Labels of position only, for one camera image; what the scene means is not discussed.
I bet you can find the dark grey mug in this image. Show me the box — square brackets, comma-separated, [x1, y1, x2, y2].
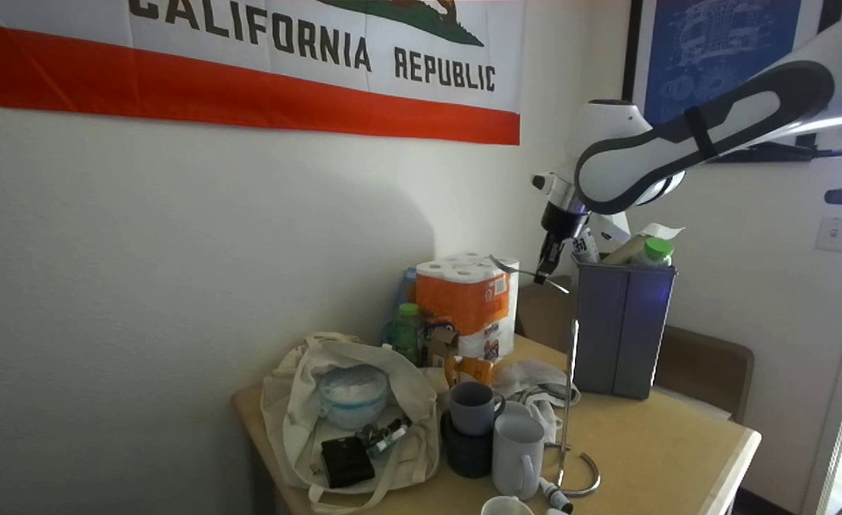
[443, 376, 506, 439]

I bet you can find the orange paper towel pack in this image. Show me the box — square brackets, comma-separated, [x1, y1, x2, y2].
[408, 249, 522, 388]

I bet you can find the light grey cloth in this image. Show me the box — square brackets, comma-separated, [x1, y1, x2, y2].
[491, 356, 579, 442]

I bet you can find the jar with green lid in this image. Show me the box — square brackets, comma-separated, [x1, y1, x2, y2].
[599, 232, 678, 271]

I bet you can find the black round cup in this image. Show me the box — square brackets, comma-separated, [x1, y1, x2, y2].
[437, 414, 499, 482]

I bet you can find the white pen with black band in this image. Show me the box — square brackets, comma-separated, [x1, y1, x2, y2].
[534, 478, 579, 515]

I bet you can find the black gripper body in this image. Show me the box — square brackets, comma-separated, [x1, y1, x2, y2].
[539, 191, 590, 253]

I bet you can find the small green bottle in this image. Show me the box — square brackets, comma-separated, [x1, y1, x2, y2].
[387, 301, 427, 368]

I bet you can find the white ceramic mug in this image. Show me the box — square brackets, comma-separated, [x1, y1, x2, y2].
[487, 404, 549, 502]

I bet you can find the black and silver gadget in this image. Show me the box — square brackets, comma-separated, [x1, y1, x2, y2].
[354, 414, 416, 458]

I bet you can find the cream canvas tote bag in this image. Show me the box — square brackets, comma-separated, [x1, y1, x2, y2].
[257, 328, 447, 515]

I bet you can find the blue framed poster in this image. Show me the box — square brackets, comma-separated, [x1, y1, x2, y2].
[619, 0, 842, 166]

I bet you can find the pale round container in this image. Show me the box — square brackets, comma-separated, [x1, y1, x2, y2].
[311, 364, 393, 432]

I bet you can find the wire metal banana stand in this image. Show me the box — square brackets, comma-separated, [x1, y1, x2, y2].
[487, 252, 607, 500]

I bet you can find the black wallet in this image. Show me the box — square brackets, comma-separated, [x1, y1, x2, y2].
[318, 432, 377, 491]

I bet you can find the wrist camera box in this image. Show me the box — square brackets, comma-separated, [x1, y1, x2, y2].
[529, 168, 563, 201]

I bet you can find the California Republic flag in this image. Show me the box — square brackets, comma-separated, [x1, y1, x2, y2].
[0, 0, 529, 148]

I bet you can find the brown chair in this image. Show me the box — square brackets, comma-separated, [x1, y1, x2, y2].
[656, 322, 759, 425]

